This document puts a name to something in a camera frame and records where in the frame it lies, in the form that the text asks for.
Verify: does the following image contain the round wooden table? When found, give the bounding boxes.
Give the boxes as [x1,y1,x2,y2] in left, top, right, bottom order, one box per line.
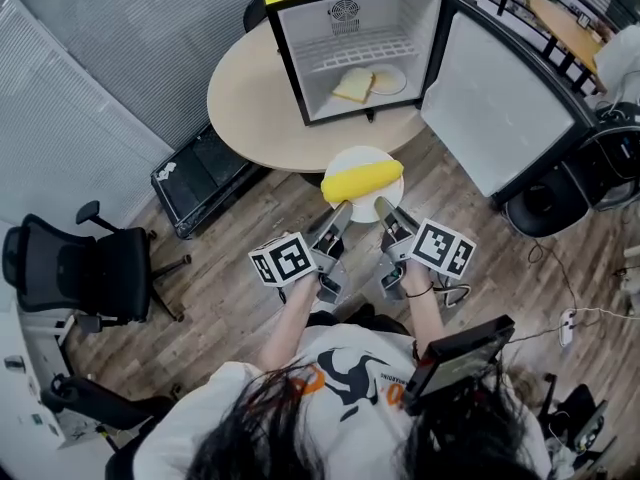
[528,0,609,95]

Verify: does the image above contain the black screen device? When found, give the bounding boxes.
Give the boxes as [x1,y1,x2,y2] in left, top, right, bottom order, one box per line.
[403,314,517,415]

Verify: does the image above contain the black round bin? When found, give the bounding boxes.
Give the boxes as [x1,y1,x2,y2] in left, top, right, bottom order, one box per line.
[504,167,592,239]

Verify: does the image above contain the white looped cable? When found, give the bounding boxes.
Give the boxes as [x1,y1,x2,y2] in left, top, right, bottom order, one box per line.
[433,271,472,310]

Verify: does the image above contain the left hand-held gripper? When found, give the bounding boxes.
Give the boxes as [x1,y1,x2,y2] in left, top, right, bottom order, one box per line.
[248,200,354,305]

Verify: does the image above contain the white round plate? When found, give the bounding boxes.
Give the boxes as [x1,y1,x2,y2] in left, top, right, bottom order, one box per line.
[323,145,405,224]

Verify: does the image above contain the person's right forearm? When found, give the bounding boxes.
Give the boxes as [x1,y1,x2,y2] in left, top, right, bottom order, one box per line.
[402,262,447,345]

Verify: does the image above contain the person's white printed shirt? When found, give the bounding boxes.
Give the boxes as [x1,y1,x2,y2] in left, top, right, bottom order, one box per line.
[132,322,551,480]

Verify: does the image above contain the black chair backrest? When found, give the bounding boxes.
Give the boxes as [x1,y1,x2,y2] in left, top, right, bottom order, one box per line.
[242,0,269,34]

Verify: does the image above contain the round beige table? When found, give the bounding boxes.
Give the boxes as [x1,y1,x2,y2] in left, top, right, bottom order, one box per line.
[206,17,437,173]

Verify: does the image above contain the white power cable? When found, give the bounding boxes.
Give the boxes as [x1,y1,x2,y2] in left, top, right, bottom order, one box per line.
[574,305,640,319]

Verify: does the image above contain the white power strip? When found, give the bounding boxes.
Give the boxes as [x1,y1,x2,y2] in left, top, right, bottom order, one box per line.
[558,307,579,348]

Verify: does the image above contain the black chair with cables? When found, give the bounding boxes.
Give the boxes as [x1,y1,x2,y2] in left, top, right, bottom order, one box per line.
[538,371,612,457]

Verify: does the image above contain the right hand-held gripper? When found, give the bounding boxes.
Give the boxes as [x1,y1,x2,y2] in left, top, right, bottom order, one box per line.
[374,196,476,302]

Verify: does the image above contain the black mini fridge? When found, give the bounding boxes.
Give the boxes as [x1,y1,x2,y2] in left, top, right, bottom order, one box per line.
[258,0,601,210]

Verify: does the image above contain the black flat case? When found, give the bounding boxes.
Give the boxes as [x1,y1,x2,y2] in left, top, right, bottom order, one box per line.
[150,122,262,240]

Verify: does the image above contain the white desk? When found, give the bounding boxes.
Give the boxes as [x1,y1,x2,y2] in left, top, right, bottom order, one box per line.
[0,220,101,452]

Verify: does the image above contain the person's black trousers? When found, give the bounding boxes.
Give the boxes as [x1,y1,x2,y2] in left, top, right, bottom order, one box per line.
[308,301,407,337]

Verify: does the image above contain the person's left forearm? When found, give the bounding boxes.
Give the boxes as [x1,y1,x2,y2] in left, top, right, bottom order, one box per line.
[256,270,321,372]

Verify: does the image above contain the yellow corn cob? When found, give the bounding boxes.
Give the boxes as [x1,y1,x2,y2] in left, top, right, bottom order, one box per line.
[320,161,405,203]

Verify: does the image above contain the white bread slice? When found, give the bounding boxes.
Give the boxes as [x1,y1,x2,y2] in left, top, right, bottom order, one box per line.
[332,66,375,104]

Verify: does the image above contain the small white plate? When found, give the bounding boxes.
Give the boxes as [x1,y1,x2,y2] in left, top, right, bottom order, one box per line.
[371,64,409,96]

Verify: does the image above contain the black mesh office chair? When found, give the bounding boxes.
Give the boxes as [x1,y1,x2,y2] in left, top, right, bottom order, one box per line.
[1,200,192,325]

